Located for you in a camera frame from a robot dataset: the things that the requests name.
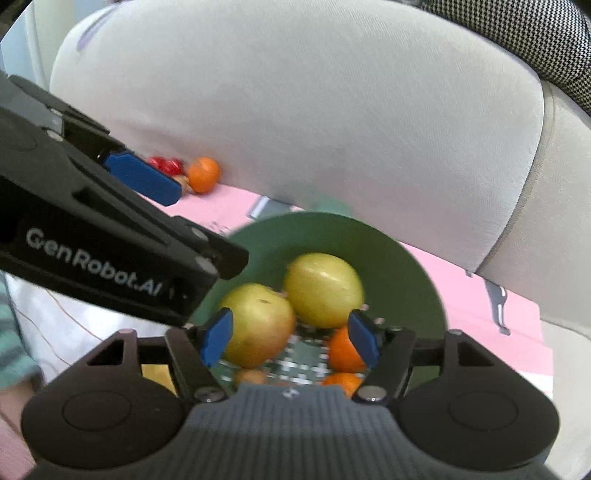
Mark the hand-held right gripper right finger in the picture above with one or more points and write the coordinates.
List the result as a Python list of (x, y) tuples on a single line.
[(364, 339)]

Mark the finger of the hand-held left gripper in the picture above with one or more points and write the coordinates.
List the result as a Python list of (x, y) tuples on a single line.
[(143, 177), (207, 251)]

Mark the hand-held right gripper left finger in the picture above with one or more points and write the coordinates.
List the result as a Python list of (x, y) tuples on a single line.
[(217, 337)]

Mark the red cherry tomato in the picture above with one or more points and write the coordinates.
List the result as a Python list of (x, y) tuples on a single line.
[(174, 167), (156, 164)]

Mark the orange mandarin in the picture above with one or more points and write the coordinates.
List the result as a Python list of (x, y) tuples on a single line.
[(204, 174), (344, 353), (341, 384)]

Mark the brown longan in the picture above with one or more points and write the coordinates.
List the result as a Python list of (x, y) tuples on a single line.
[(184, 183)]

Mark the large yellow-green apple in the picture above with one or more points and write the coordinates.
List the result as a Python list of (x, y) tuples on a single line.
[(258, 323)]

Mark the green plastic colander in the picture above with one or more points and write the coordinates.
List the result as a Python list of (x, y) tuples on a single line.
[(392, 277)]

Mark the pink and white printed cloth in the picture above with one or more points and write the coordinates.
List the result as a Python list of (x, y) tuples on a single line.
[(461, 300)]

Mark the person's striped teal clothing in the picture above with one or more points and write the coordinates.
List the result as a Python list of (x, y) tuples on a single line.
[(16, 337)]

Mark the beige sofa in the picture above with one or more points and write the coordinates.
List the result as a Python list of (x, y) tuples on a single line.
[(323, 115)]

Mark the person's pink clothing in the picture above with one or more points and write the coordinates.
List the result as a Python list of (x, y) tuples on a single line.
[(11, 438)]

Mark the houndstooth cushion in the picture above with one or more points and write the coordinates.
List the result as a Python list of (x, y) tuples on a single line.
[(531, 37)]

